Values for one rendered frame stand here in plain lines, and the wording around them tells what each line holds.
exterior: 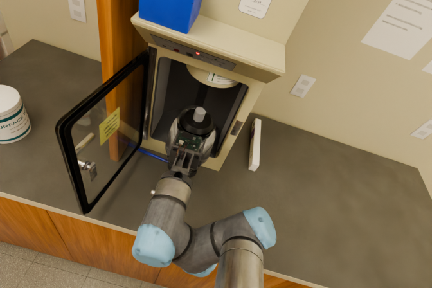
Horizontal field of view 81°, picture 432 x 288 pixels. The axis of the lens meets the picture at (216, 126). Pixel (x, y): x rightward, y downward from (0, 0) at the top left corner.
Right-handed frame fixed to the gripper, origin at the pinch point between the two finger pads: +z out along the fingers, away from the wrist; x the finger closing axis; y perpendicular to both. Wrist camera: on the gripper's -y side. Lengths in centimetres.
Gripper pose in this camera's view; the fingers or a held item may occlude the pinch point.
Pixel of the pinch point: (195, 127)
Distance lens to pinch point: 70.6
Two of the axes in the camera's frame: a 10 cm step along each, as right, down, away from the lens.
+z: 1.8, -7.0, 7.0
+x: -9.5, -3.1, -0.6
